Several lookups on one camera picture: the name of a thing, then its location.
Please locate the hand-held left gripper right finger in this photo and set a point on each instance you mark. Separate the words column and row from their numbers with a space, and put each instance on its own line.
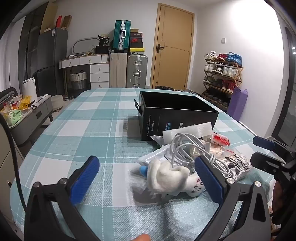
column 208, row 180

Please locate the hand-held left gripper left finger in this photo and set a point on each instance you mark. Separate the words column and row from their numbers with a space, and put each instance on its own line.
column 84, row 178

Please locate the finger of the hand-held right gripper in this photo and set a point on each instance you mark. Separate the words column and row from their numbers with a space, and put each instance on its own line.
column 266, row 163
column 263, row 142

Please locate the striped black white sock package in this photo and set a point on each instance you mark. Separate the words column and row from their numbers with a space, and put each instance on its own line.
column 240, row 162

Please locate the white plush toy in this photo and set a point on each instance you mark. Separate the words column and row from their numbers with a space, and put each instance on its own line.
column 161, row 176

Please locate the white foam sheet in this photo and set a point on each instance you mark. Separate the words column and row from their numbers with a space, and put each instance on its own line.
column 185, row 133

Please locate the white foil medicine packet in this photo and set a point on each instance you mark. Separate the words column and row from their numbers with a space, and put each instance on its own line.
column 155, row 157

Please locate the black cardboard box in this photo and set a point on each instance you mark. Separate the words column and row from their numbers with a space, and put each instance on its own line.
column 152, row 120

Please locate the person's left hand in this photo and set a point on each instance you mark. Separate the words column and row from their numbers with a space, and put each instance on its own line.
column 142, row 238

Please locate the purple bag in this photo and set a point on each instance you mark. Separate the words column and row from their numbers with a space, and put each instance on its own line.
column 238, row 104

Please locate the teal white checked tablecloth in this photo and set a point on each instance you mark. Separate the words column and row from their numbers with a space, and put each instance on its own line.
column 92, row 129

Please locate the dark glass door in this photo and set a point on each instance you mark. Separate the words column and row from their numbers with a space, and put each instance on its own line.
column 286, row 92

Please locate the clear bubble wrap sheet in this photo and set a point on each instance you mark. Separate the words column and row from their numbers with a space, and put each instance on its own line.
column 138, row 197

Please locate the clear printed plastic bag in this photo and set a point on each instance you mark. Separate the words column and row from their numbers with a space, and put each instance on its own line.
column 157, row 140

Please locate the wooden shoe rack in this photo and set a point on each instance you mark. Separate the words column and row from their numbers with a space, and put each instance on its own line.
column 238, row 76

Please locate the grey side cabinet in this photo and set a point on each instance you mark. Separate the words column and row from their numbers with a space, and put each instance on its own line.
column 30, row 122

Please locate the beige cabinet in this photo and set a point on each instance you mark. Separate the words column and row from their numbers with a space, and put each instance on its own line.
column 7, row 166

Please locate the round beige stool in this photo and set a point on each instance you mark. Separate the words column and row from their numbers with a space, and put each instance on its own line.
column 57, row 102

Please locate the rows of shoes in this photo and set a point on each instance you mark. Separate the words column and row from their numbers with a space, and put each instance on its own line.
column 219, row 69

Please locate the loose pairs of shoes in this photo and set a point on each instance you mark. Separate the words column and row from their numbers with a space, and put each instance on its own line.
column 189, row 91

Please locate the woven laundry basket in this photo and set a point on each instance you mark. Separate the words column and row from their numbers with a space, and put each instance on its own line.
column 78, row 81

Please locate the white desk with drawers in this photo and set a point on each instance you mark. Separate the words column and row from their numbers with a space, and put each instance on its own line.
column 99, row 74

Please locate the beige suitcase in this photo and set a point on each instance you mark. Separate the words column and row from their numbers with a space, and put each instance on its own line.
column 118, row 69

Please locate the silver suitcase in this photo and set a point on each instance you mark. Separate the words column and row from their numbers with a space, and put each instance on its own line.
column 137, row 69

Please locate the tan wooden door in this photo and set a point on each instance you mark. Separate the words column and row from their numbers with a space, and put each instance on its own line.
column 175, row 58

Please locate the grey refrigerator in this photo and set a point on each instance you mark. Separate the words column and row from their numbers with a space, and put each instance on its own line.
column 52, row 58

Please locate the black storage box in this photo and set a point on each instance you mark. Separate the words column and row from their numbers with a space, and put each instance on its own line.
column 101, row 49

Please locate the white oval mirror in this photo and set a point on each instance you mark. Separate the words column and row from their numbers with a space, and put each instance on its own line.
column 79, row 41

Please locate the yellow black shoe box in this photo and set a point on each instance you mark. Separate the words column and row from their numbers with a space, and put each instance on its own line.
column 137, row 51

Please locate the black cat-ear bag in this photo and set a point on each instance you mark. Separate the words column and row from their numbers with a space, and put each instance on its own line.
column 104, row 41

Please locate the red black shoe box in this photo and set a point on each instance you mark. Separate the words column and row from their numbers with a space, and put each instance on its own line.
column 136, row 40

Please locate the teal suitcase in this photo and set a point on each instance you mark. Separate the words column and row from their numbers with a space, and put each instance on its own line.
column 121, row 34

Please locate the brown shoe box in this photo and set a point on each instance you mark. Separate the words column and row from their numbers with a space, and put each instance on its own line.
column 134, row 30

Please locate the red bag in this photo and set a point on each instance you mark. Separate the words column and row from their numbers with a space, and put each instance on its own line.
column 59, row 21

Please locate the flat brown cardboard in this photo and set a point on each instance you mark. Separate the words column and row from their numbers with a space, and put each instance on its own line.
column 49, row 16

